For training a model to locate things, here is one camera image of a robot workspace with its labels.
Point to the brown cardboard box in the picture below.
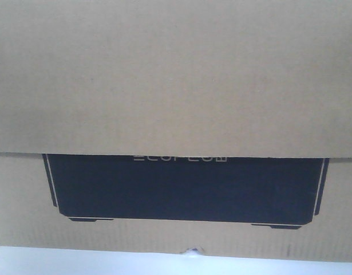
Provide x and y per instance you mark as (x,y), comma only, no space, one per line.
(175,78)

